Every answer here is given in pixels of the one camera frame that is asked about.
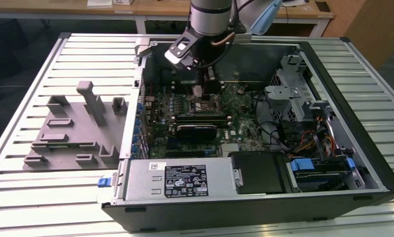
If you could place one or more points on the silver CPU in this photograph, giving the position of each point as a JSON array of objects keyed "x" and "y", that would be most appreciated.
[{"x": 196, "y": 90}]

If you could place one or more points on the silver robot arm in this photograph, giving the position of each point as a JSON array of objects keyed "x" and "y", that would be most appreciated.
[{"x": 210, "y": 17}]

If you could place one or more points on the CPU socket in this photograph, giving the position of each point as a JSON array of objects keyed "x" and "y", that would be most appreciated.
[{"x": 207, "y": 105}]

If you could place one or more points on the black RAM slot bank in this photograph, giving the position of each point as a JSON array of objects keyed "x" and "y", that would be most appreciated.
[
  {"x": 200, "y": 121},
  {"x": 183, "y": 89}
]

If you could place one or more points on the round coin battery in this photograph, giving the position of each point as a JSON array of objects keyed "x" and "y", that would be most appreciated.
[{"x": 241, "y": 90}]

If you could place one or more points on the black case fan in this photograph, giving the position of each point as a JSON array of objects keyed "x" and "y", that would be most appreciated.
[{"x": 166, "y": 77}]

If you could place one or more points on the metal drive cage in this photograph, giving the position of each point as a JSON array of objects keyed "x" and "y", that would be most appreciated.
[{"x": 282, "y": 93}]

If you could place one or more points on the green motherboard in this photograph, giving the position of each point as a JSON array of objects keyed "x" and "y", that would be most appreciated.
[{"x": 243, "y": 123}]

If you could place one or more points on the black graphics card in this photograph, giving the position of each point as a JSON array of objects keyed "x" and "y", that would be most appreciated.
[{"x": 196, "y": 134}]

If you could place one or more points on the white paper box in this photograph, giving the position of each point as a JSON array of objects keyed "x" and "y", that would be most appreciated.
[
  {"x": 122, "y": 2},
  {"x": 99, "y": 2}
]

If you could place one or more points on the silver chipset heat sink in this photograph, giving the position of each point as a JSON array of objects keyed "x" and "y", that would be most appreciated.
[{"x": 230, "y": 148}]

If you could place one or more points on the black phone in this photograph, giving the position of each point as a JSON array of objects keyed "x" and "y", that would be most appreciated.
[{"x": 322, "y": 6}]

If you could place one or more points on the black plastic shroud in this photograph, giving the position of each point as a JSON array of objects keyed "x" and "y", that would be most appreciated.
[{"x": 259, "y": 172}]

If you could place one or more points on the wooden cabinet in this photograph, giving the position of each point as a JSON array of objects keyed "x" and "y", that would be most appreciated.
[{"x": 374, "y": 29}]

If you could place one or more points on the grey parts rack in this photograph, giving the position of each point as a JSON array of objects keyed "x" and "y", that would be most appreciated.
[{"x": 84, "y": 138}]

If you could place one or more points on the blue disk carrier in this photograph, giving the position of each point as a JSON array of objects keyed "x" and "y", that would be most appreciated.
[{"x": 302, "y": 165}]

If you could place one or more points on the wooden desk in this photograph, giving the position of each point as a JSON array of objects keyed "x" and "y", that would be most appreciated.
[{"x": 52, "y": 10}]

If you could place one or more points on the grey power supply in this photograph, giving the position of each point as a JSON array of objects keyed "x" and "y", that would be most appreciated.
[{"x": 144, "y": 180}]

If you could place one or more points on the green RAM stick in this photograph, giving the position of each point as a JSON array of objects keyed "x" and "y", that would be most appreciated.
[{"x": 63, "y": 146}]

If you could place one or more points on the blue plastic clip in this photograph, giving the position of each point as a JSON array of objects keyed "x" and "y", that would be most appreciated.
[{"x": 350, "y": 164}]

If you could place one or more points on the blue case latch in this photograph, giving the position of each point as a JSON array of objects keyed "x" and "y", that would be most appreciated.
[{"x": 104, "y": 182}]

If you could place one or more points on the black open PC case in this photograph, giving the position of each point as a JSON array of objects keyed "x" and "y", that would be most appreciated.
[{"x": 217, "y": 217}]

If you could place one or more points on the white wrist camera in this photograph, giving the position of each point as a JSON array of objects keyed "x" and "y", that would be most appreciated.
[
  {"x": 180, "y": 49},
  {"x": 243, "y": 37}
]

